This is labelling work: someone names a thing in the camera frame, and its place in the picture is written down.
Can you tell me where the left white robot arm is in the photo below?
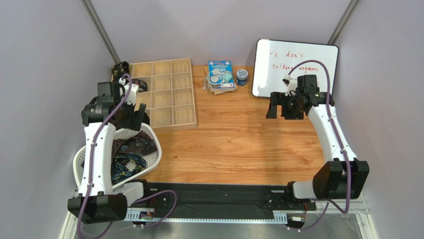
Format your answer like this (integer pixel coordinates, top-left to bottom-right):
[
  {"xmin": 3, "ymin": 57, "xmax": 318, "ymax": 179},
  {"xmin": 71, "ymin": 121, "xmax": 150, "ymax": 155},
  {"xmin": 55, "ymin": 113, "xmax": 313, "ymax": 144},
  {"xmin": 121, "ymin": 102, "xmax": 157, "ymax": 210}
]
[{"xmin": 67, "ymin": 79, "xmax": 146, "ymax": 224}]

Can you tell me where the wooden compartment tray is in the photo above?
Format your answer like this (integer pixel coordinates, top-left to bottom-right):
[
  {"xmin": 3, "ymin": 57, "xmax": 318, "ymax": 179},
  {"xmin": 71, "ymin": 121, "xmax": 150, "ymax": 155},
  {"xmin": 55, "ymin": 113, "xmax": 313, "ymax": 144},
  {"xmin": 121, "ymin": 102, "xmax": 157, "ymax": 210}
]
[{"xmin": 128, "ymin": 58, "xmax": 197, "ymax": 132}]

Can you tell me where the blue floral tie in basket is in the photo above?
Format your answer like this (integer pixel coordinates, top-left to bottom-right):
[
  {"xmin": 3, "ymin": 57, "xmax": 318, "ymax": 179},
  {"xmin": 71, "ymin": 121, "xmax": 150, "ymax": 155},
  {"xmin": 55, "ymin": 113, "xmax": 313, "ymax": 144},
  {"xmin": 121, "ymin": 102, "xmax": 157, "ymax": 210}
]
[{"xmin": 111, "ymin": 153, "xmax": 147, "ymax": 185}]

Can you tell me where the white plastic basket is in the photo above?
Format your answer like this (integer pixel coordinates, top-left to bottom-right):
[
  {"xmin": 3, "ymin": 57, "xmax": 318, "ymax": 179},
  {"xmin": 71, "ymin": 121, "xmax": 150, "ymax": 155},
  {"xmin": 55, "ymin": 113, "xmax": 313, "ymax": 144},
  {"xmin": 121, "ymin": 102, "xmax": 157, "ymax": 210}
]
[{"xmin": 73, "ymin": 123, "xmax": 162, "ymax": 197}]

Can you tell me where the purple cable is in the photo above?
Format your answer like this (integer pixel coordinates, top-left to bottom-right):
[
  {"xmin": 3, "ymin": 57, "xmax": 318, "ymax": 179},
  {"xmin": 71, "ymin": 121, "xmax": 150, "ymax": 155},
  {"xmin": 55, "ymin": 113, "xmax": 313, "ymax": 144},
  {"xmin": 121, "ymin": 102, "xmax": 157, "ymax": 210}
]
[
  {"xmin": 76, "ymin": 73, "xmax": 133, "ymax": 239},
  {"xmin": 287, "ymin": 60, "xmax": 352, "ymax": 232}
]

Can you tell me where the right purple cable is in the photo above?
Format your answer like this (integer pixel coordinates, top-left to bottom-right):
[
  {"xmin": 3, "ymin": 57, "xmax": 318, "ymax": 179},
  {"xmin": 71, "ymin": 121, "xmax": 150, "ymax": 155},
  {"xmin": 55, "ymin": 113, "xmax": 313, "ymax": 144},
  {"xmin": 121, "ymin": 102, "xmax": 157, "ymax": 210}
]
[{"xmin": 287, "ymin": 60, "xmax": 352, "ymax": 232}]

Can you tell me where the small blue round tin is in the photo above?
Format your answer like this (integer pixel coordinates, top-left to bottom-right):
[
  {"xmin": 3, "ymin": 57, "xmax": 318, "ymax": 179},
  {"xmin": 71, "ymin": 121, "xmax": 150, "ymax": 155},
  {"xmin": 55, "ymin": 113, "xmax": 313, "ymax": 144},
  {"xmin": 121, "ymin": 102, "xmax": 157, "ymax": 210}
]
[{"xmin": 236, "ymin": 69, "xmax": 248, "ymax": 86}]

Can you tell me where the aluminium frame rail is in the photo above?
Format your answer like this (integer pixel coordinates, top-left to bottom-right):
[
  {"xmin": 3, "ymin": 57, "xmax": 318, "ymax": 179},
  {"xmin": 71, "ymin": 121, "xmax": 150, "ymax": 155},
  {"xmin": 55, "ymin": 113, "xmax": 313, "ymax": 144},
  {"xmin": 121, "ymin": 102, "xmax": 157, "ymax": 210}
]
[{"xmin": 60, "ymin": 183, "xmax": 378, "ymax": 239}]

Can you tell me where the dark brown tie in basket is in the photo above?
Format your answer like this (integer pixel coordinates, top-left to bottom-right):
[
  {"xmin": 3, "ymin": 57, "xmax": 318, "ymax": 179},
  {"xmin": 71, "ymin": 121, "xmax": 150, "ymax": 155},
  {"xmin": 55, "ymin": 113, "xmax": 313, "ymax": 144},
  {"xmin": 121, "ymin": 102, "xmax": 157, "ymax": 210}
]
[{"xmin": 112, "ymin": 131, "xmax": 157, "ymax": 158}]

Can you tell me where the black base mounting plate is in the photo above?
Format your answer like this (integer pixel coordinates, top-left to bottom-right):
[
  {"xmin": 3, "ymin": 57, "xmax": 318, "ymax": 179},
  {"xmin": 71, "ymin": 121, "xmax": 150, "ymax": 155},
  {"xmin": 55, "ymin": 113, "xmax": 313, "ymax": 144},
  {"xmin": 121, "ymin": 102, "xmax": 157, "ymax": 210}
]
[{"xmin": 131, "ymin": 182, "xmax": 317, "ymax": 220}]

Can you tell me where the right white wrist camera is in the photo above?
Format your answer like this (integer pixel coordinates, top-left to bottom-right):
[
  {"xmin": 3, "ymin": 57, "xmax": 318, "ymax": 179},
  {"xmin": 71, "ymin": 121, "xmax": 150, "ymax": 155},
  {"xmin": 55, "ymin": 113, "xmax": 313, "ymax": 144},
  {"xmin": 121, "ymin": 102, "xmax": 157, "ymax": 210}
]
[{"xmin": 283, "ymin": 74, "xmax": 298, "ymax": 96}]

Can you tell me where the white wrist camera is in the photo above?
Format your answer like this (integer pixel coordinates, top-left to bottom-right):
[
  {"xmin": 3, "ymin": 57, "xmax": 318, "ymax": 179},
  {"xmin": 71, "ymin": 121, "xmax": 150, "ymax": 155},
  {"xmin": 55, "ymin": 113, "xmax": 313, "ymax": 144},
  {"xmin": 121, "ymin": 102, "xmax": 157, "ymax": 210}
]
[
  {"xmin": 283, "ymin": 74, "xmax": 298, "ymax": 96},
  {"xmin": 118, "ymin": 78, "xmax": 139, "ymax": 105}
]

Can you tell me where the rolled dark patterned tie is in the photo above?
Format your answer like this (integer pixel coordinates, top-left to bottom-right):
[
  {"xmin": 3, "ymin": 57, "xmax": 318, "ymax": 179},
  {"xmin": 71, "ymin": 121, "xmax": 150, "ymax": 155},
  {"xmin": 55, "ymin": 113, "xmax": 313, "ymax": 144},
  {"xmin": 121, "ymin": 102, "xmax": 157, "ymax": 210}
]
[{"xmin": 132, "ymin": 78, "xmax": 148, "ymax": 92}]

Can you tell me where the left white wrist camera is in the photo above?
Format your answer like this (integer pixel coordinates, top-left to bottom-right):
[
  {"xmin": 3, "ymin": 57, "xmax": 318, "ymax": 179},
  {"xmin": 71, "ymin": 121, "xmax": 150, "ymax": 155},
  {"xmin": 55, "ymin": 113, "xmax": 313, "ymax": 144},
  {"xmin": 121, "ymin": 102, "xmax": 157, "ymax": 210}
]
[{"xmin": 118, "ymin": 78, "xmax": 139, "ymax": 105}]

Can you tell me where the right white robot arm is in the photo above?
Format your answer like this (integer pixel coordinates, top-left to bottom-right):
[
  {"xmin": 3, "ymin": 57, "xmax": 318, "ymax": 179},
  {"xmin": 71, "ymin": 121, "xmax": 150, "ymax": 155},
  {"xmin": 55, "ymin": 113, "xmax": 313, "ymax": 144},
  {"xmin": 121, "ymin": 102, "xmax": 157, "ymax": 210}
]
[{"xmin": 266, "ymin": 75, "xmax": 370, "ymax": 200}]

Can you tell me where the blue book stack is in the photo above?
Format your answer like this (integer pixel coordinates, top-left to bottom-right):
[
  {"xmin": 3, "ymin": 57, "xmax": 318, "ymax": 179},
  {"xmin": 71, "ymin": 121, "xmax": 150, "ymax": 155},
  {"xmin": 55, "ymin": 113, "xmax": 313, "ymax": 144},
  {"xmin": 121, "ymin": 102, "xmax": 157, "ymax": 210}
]
[{"xmin": 203, "ymin": 61, "xmax": 237, "ymax": 95}]

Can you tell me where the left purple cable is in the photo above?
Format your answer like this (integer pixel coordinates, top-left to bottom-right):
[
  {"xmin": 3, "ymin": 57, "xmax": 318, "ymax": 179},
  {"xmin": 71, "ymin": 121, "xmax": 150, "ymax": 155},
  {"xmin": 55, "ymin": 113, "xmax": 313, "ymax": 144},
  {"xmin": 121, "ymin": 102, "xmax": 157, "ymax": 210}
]
[{"xmin": 76, "ymin": 73, "xmax": 133, "ymax": 239}]

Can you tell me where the rolled dark floral tie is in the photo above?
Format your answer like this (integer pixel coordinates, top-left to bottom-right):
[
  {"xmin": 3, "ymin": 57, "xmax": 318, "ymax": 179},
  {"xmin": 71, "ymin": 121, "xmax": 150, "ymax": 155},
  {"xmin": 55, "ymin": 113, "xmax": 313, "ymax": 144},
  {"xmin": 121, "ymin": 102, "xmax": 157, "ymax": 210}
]
[{"xmin": 110, "ymin": 61, "xmax": 130, "ymax": 80}]

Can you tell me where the white whiteboard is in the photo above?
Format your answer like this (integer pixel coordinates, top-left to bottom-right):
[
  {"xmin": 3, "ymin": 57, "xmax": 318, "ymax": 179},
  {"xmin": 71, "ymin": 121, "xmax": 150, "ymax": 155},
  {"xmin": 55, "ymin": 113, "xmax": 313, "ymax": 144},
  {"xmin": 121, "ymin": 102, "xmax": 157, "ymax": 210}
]
[{"xmin": 251, "ymin": 39, "xmax": 339, "ymax": 98}]

